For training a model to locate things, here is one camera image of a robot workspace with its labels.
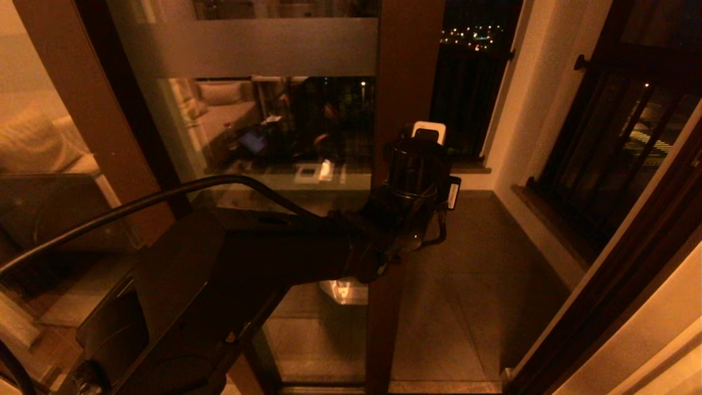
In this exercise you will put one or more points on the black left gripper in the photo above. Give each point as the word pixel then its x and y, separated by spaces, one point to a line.
pixel 444 195

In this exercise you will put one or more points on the brown framed sliding glass door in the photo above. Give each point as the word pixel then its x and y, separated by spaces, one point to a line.
pixel 263 46

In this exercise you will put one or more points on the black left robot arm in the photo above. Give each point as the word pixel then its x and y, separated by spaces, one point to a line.
pixel 247 258

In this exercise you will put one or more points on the dark metal floor track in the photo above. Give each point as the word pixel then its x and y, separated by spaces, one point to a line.
pixel 439 387

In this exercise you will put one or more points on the dark brown door jamb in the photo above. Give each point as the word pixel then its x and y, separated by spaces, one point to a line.
pixel 630 285

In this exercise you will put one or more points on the brown framed fixed glass panel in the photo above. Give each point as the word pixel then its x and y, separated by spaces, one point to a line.
pixel 82 82

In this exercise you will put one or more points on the dark front-load washing machine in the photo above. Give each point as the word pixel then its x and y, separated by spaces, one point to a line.
pixel 55 208

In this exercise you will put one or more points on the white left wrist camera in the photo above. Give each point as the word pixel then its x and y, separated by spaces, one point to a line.
pixel 429 131

